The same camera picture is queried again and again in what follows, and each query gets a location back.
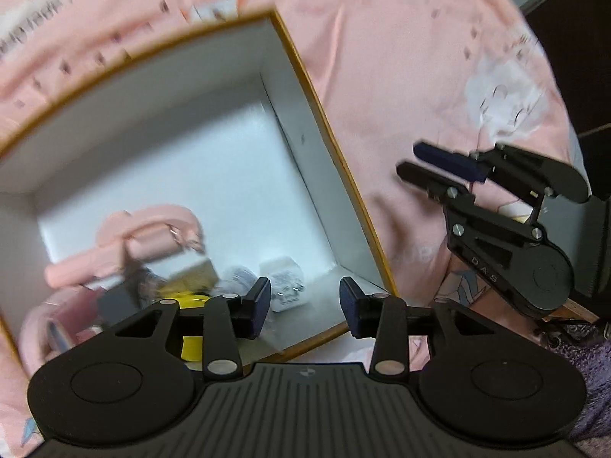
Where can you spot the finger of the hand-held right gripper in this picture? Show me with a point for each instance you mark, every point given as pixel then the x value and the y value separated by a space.
pixel 487 229
pixel 448 160

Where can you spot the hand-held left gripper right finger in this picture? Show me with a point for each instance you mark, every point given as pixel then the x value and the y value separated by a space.
pixel 352 307

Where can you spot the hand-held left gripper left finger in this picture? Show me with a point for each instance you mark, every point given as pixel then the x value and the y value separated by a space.
pixel 257 307

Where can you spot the gold gift box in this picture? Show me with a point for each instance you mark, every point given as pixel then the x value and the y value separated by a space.
pixel 195 274

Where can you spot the yellow plastic item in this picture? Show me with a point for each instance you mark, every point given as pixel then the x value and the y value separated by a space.
pixel 192 348

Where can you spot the dark grey box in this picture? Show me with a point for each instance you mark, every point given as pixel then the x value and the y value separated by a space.
pixel 119 307

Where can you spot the pink fabric pouch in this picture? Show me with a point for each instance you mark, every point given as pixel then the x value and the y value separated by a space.
pixel 83 307

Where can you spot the pink pencil case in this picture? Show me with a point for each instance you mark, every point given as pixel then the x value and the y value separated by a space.
pixel 59 334

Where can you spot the orange cardboard box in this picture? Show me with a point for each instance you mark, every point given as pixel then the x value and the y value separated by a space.
pixel 143 129

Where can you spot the pink printed blanket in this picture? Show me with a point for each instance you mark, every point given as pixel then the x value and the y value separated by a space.
pixel 405 57

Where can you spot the purple fleece garment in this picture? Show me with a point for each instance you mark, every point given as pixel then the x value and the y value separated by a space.
pixel 582 381

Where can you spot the wooden bed frame edge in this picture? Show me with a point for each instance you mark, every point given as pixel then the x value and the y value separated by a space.
pixel 580 311

